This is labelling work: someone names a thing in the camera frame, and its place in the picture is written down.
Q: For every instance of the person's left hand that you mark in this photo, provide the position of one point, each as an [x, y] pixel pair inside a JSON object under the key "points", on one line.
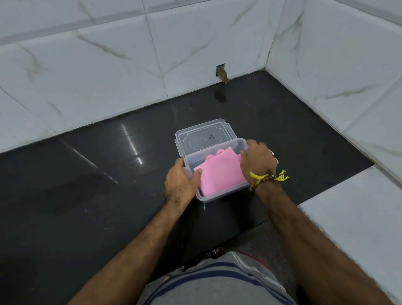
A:
{"points": [[180, 185]]}

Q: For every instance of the person's right forearm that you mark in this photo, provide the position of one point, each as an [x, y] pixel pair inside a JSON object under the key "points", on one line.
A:
{"points": [[314, 245]]}

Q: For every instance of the person's left forearm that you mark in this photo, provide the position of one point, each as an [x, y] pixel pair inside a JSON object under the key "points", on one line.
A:
{"points": [[135, 251]]}

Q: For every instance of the person's right hand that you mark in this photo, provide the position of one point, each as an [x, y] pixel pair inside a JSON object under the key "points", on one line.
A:
{"points": [[259, 163]]}

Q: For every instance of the brown sandal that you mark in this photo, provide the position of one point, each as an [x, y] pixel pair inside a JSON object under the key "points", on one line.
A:
{"points": [[219, 251]]}

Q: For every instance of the yellow thread wristband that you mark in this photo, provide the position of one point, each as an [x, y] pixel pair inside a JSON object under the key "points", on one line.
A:
{"points": [[257, 177]]}

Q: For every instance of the grey striped shirt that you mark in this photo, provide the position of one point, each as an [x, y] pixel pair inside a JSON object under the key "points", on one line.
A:
{"points": [[216, 282]]}

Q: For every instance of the transparent box lid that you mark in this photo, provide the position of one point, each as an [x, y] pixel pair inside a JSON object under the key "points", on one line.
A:
{"points": [[201, 135]]}

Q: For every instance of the transparent plastic box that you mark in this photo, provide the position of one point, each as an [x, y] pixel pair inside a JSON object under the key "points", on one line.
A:
{"points": [[216, 193]]}

